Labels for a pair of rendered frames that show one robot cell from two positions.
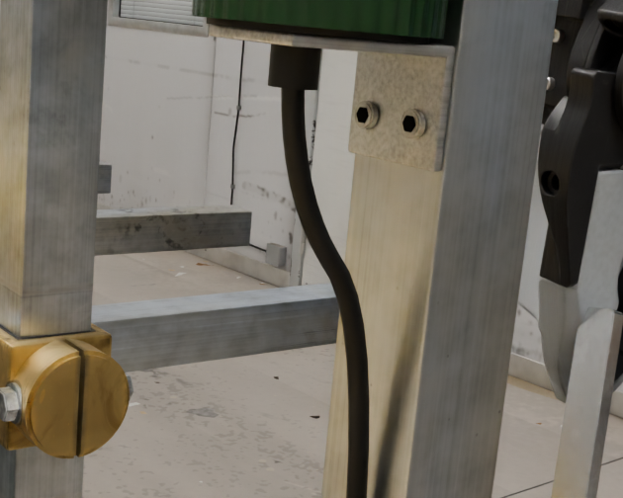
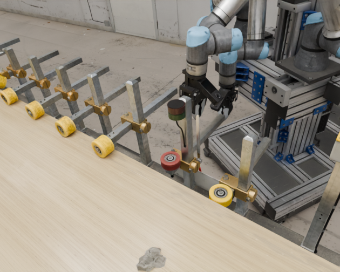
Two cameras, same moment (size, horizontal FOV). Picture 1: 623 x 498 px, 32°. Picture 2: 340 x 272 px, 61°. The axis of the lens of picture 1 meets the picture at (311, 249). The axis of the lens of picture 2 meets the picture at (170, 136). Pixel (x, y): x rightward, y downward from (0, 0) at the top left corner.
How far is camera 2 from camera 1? 0.80 m
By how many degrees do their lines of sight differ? 29
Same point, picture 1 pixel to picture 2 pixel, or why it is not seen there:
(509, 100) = (189, 113)
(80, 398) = (147, 127)
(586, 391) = (197, 121)
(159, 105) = not seen: outside the picture
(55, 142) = (138, 104)
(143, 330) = (145, 113)
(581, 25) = (191, 95)
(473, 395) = (190, 130)
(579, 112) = (193, 103)
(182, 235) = not seen: hidden behind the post
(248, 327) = (155, 107)
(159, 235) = not seen: hidden behind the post
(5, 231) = (134, 113)
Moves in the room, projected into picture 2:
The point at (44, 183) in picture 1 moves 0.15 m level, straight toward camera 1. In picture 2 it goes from (138, 109) to (154, 128)
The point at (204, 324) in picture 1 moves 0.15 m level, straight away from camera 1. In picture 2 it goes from (151, 109) to (142, 94)
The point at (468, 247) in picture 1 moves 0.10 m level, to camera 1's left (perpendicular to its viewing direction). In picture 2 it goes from (188, 122) to (161, 128)
